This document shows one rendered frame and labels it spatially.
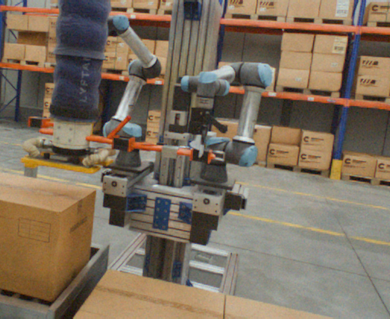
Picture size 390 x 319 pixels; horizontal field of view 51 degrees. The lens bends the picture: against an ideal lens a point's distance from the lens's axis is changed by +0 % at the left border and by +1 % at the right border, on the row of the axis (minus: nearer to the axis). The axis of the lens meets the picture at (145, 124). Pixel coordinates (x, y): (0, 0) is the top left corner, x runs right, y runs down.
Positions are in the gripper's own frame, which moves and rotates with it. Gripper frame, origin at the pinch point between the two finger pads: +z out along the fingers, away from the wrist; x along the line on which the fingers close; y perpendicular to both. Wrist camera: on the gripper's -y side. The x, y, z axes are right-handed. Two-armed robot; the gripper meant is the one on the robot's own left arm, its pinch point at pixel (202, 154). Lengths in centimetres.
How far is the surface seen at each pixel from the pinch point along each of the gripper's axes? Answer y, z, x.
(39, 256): 61, 51, 21
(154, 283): 16, 69, -14
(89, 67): 53, -31, 7
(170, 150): 13.4, 0.0, 3.8
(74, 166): 52, 11, 15
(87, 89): 53, -22, 7
